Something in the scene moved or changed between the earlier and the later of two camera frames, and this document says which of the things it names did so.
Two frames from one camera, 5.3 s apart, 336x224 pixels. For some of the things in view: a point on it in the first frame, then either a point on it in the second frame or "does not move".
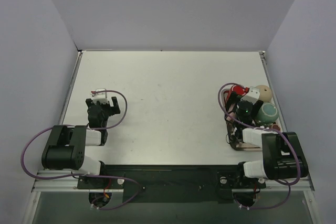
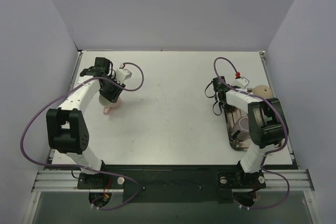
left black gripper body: x=102 y=104 → x=111 y=94
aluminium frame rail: x=62 y=181 does not move
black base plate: x=174 y=183 does not move
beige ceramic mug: x=265 y=93 does not move
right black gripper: x=233 y=98 → x=217 y=97
